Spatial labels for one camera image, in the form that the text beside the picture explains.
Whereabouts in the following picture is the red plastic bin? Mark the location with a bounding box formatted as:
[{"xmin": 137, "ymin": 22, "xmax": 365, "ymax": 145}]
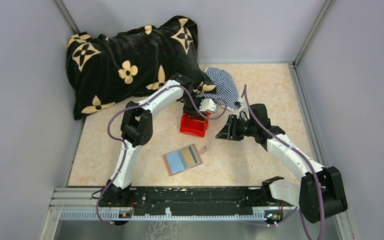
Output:
[{"xmin": 179, "ymin": 113, "xmax": 209, "ymax": 138}]

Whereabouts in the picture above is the pink leather card holder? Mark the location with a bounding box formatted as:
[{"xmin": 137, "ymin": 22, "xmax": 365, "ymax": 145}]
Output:
[{"xmin": 162, "ymin": 144, "xmax": 208, "ymax": 177}]

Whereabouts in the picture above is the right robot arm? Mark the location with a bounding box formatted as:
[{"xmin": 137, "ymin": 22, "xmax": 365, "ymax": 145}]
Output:
[{"xmin": 215, "ymin": 103, "xmax": 348, "ymax": 223}]

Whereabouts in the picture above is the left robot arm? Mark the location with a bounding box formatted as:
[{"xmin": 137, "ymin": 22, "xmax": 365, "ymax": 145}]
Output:
[{"xmin": 96, "ymin": 73, "xmax": 209, "ymax": 207}]

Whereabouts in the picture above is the blue striped cloth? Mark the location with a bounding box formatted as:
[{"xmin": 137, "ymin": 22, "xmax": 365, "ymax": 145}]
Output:
[{"xmin": 195, "ymin": 67, "xmax": 240, "ymax": 112}]

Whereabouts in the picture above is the black floral blanket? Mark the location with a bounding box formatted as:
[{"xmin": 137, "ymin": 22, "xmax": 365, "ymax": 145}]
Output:
[{"xmin": 65, "ymin": 15, "xmax": 217, "ymax": 120}]

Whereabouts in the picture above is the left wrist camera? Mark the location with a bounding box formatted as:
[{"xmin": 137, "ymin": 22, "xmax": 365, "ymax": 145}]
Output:
[{"xmin": 199, "ymin": 98, "xmax": 218, "ymax": 113}]

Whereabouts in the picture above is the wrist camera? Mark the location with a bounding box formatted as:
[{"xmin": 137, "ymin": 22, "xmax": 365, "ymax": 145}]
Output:
[
  {"xmin": 199, "ymin": 98, "xmax": 218, "ymax": 113},
  {"xmin": 235, "ymin": 101, "xmax": 249, "ymax": 116}
]

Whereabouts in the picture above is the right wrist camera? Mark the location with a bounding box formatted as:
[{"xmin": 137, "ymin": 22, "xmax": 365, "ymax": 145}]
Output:
[{"xmin": 235, "ymin": 101, "xmax": 249, "ymax": 116}]

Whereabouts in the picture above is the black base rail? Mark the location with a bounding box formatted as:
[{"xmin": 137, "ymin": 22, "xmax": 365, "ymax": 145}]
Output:
[{"xmin": 97, "ymin": 186, "xmax": 290, "ymax": 216}]

